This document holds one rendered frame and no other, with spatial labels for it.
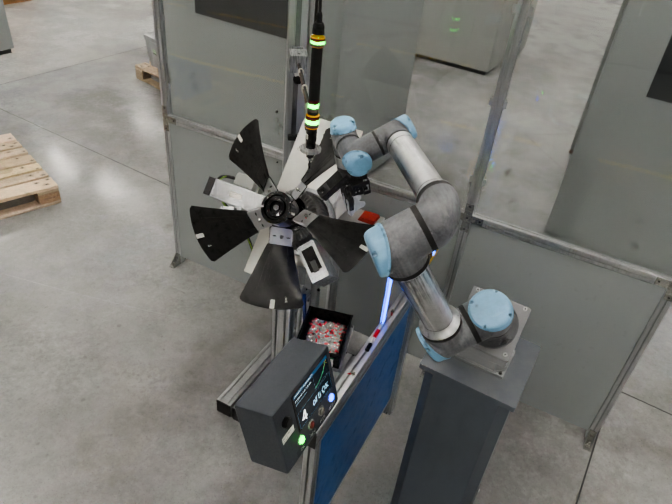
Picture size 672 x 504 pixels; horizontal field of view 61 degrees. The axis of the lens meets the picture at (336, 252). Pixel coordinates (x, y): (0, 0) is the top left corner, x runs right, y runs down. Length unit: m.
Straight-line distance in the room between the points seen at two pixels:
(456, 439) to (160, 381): 1.63
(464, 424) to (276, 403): 0.78
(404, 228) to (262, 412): 0.51
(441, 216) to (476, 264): 1.44
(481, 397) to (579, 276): 0.99
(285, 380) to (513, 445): 1.82
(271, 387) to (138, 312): 2.17
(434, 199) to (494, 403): 0.74
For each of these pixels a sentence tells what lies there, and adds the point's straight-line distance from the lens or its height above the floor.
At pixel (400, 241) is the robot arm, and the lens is 1.27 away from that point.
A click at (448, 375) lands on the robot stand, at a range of 1.81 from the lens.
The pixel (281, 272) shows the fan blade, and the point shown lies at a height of 1.02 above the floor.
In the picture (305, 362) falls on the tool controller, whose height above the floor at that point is 1.25.
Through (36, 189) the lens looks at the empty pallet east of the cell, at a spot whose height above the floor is 0.14.
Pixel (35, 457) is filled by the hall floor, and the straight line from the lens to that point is 2.95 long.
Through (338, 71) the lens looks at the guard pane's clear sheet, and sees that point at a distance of 2.61.
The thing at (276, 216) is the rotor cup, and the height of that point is 1.20.
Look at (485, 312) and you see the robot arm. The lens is 1.59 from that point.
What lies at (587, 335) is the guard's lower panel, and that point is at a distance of 2.80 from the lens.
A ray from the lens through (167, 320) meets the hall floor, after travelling 3.40.
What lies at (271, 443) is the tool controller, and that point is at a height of 1.16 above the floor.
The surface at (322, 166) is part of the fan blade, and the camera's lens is 2.03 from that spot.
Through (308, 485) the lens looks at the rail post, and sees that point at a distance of 2.01.
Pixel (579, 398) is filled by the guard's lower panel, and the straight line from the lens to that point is 3.05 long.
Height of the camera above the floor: 2.29
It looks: 36 degrees down
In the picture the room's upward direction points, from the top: 6 degrees clockwise
